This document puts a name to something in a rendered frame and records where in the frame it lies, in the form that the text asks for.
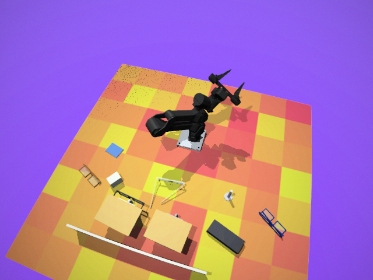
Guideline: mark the blue flat square tile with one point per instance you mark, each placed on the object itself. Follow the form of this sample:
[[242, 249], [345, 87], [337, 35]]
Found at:
[[114, 150]]

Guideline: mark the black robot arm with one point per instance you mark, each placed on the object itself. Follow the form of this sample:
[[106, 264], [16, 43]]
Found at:
[[192, 120]]

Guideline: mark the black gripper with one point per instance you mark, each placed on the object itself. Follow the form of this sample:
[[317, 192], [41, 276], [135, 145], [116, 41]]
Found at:
[[235, 99]]

